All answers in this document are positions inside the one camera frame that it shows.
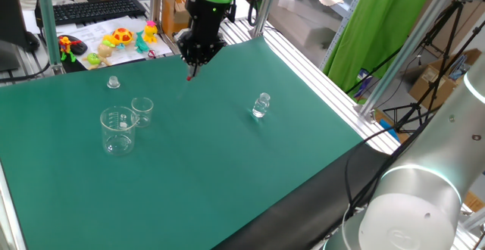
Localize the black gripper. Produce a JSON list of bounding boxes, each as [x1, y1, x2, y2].
[[177, 0, 233, 77]]

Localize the glass dropper with red bulb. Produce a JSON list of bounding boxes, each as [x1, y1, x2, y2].
[[181, 71, 195, 102]]

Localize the taped cardboard box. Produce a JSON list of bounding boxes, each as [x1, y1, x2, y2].
[[161, 0, 192, 39]]

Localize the teal dolphin toy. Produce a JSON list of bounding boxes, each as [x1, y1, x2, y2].
[[134, 30, 151, 54]]

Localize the orange turtle toy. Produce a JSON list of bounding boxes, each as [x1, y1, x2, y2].
[[102, 27, 135, 47]]

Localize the small glass beaker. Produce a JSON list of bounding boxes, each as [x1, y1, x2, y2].
[[130, 97, 155, 128]]

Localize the small clear glass bottle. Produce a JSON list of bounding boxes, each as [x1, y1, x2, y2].
[[252, 92, 271, 119]]

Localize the beige toy animal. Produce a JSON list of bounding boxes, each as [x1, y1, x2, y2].
[[97, 41, 114, 67]]

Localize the green turtle toy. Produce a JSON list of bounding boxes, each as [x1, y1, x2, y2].
[[82, 52, 102, 70]]

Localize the colourful plastic toys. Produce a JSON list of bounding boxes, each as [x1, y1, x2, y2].
[[56, 14, 174, 70]]

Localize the black computer keyboard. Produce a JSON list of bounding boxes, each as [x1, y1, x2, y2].
[[34, 0, 147, 28]]

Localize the black computer mouse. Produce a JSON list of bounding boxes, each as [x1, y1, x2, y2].
[[57, 34, 89, 56]]

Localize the green table mat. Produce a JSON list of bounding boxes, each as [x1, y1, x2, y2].
[[0, 36, 365, 250]]

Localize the large glass beaker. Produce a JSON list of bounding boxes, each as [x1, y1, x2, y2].
[[99, 105, 140, 156]]

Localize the grey metal shelf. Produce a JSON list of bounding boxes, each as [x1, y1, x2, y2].
[[291, 0, 371, 71]]

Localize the red yellow figure toy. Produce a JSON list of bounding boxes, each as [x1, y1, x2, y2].
[[58, 36, 83, 63]]

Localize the blue flat package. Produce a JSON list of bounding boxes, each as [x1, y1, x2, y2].
[[355, 67, 374, 99]]

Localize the bright green cloth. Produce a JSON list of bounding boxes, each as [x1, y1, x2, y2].
[[322, 0, 437, 94]]

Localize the black monitor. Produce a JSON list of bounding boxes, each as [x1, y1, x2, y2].
[[0, 0, 41, 73]]

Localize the blue plastic bag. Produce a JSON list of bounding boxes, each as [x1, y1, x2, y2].
[[378, 119, 401, 143]]

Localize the black tripod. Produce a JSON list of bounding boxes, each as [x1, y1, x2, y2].
[[382, 0, 485, 133]]

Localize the open cardboard box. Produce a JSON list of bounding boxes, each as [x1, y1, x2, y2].
[[408, 48, 482, 114]]

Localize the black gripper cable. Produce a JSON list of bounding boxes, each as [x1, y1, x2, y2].
[[189, 0, 259, 27]]

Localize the aluminium frame post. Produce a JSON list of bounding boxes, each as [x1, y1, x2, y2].
[[358, 0, 465, 124], [36, 0, 65, 76], [249, 0, 281, 38], [149, 0, 164, 23]]

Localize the black monitor cable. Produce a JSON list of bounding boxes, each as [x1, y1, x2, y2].
[[0, 62, 52, 84]]

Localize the black base cable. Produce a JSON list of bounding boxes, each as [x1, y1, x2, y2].
[[343, 119, 437, 220]]

